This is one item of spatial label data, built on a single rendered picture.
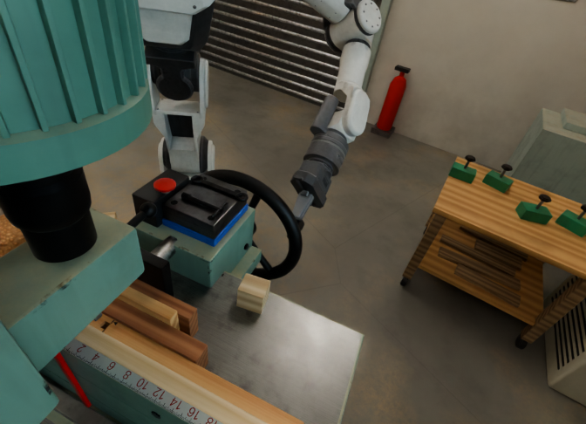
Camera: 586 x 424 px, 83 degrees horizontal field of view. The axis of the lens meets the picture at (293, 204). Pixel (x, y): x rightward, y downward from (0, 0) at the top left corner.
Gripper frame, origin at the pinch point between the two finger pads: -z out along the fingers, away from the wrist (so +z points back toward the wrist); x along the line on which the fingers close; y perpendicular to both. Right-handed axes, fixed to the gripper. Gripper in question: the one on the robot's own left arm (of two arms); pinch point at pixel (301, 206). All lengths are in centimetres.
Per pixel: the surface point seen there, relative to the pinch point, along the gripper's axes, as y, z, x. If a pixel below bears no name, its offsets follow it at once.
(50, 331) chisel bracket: 4, -33, 39
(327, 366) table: 20.8, -26.3, 13.5
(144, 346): 4.2, -32.6, 27.1
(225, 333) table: 7.8, -28.1, 18.6
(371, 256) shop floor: -11, 31, -120
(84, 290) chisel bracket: 4.1, -28.9, 37.8
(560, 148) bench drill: 65, 122, -121
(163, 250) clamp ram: -2.8, -22.0, 25.4
